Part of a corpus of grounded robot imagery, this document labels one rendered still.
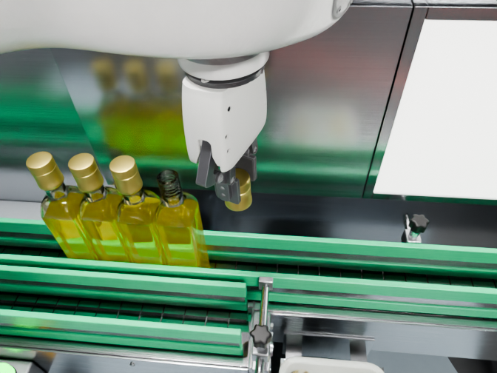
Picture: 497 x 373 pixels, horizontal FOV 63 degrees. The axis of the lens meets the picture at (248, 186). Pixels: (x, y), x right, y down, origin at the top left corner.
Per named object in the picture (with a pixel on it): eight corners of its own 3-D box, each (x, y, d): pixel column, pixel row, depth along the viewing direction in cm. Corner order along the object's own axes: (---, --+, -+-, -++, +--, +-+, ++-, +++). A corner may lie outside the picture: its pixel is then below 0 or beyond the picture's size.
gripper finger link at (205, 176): (214, 103, 39) (232, 124, 45) (183, 177, 39) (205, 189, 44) (224, 106, 39) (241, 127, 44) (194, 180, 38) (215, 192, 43)
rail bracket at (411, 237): (405, 240, 78) (426, 195, 68) (412, 271, 73) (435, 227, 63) (384, 239, 78) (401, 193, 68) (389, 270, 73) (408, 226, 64)
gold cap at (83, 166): (107, 175, 58) (97, 152, 55) (98, 193, 56) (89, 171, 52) (83, 174, 58) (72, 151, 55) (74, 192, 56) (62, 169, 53)
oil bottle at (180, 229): (211, 263, 75) (196, 186, 59) (205, 291, 71) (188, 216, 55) (181, 261, 75) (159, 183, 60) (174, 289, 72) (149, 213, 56)
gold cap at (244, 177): (257, 195, 52) (255, 172, 49) (244, 214, 50) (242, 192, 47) (233, 187, 54) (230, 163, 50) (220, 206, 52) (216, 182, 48)
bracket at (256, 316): (274, 328, 73) (274, 311, 68) (271, 385, 66) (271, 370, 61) (254, 327, 73) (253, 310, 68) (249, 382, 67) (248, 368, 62)
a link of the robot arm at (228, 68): (208, 1, 39) (211, 30, 41) (153, 43, 34) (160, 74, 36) (286, 15, 36) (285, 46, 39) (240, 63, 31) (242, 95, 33)
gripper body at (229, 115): (216, 21, 41) (226, 110, 49) (157, 71, 35) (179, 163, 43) (284, 34, 38) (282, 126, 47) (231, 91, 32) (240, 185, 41)
